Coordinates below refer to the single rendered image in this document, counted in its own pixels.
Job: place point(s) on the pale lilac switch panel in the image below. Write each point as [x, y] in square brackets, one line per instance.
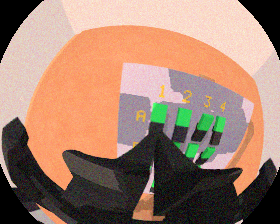
[204, 120]

